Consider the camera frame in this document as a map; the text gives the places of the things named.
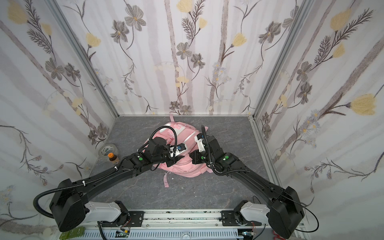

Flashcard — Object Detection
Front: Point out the pink student backpack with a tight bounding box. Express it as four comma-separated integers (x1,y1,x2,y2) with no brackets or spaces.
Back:
153,114,213,178

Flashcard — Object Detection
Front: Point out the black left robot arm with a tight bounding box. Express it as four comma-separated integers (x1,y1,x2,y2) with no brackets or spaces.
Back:
33,126,187,232

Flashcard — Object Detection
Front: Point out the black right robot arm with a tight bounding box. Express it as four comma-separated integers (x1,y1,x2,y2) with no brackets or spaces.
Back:
190,126,307,239

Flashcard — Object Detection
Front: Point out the white tape roll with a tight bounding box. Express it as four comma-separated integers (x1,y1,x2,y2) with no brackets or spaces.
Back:
98,144,119,160

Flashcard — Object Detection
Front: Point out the green connector block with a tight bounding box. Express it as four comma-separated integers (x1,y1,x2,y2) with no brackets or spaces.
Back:
59,227,86,240

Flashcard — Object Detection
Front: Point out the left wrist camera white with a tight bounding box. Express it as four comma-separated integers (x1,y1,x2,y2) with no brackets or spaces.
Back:
170,143,187,158

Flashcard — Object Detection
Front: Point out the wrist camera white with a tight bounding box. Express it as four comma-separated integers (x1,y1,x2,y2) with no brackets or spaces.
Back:
170,143,187,158
194,133,206,153

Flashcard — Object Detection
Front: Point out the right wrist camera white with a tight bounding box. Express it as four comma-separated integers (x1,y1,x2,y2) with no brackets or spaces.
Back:
194,133,206,153

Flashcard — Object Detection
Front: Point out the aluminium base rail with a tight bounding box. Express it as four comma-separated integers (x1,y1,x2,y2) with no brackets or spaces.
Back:
56,209,310,240

